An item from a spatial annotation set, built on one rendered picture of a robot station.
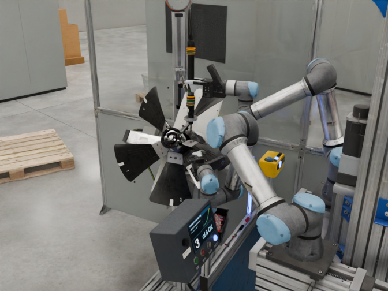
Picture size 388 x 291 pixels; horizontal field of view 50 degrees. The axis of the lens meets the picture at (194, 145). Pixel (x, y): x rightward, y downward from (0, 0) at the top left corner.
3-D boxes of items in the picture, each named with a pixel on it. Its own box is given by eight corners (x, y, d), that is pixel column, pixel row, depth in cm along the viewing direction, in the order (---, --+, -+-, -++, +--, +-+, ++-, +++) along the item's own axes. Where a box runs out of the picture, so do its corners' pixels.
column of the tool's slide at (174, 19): (175, 243, 335) (171, 10, 264) (185, 242, 336) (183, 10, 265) (176, 248, 329) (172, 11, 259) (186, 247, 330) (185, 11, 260)
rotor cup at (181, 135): (164, 155, 231) (154, 147, 220) (172, 131, 235) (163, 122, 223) (187, 160, 225) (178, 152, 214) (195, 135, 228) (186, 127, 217)
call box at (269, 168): (267, 165, 246) (268, 149, 242) (283, 169, 241) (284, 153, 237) (257, 176, 233) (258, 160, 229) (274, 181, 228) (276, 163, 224)
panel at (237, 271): (260, 287, 272) (267, 200, 246) (262, 288, 271) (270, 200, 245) (204, 390, 205) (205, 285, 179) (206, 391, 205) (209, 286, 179)
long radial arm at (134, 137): (178, 145, 248) (171, 138, 238) (175, 157, 246) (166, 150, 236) (139, 137, 261) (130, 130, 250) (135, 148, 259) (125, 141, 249)
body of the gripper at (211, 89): (200, 97, 204) (224, 99, 201) (201, 79, 201) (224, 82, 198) (205, 93, 211) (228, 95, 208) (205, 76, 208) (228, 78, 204)
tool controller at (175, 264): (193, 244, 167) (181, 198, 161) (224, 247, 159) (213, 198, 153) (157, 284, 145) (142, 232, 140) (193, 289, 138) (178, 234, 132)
